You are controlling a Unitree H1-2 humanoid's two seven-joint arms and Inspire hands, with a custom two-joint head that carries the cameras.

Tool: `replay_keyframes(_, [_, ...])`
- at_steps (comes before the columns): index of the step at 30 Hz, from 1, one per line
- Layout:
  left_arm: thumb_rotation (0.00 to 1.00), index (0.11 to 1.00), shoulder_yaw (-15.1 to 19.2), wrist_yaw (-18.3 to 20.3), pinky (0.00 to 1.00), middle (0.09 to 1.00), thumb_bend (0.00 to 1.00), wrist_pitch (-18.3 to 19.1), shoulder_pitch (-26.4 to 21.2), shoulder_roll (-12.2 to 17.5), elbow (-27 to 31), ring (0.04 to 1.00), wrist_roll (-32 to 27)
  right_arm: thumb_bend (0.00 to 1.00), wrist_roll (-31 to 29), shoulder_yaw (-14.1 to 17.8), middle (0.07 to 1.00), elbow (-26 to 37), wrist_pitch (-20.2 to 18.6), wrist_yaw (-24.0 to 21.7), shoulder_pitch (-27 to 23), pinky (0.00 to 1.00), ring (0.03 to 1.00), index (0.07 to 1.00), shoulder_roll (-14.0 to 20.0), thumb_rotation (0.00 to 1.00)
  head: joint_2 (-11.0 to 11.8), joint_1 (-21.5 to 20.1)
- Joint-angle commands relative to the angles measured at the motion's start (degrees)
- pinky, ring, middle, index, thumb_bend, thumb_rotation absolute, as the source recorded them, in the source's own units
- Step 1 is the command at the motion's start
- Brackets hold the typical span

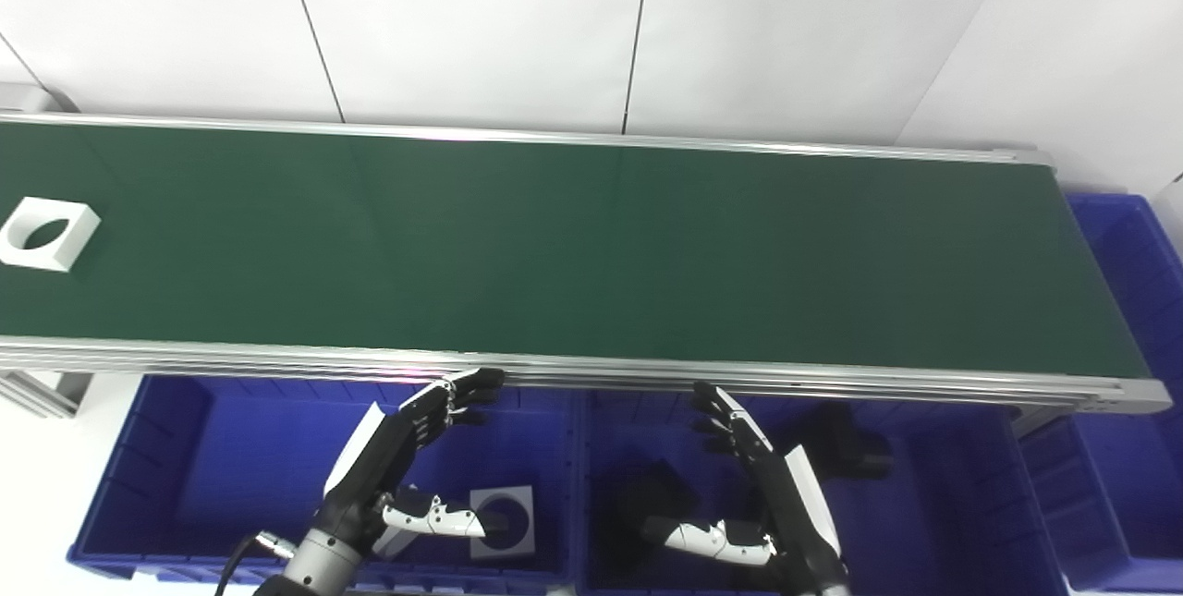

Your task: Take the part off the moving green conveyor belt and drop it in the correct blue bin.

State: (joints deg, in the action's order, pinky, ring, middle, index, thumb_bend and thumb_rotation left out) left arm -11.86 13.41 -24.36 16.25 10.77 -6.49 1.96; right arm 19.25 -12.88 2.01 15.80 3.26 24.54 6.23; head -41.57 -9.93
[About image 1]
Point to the black blocky part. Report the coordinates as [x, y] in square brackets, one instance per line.
[855, 448]
[652, 490]

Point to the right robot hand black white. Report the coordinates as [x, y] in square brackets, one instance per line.
[786, 504]

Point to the blue plastic bin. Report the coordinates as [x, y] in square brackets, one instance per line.
[1137, 448]
[943, 504]
[231, 467]

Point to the green conveyor belt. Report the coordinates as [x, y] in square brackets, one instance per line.
[277, 356]
[554, 245]

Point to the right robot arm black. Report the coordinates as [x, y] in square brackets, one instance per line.
[825, 590]

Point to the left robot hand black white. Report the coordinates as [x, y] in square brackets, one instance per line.
[388, 453]

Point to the grey conveyor end housing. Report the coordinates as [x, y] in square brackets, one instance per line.
[28, 99]

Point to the white square part with hole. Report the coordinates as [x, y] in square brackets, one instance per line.
[393, 543]
[518, 545]
[67, 245]

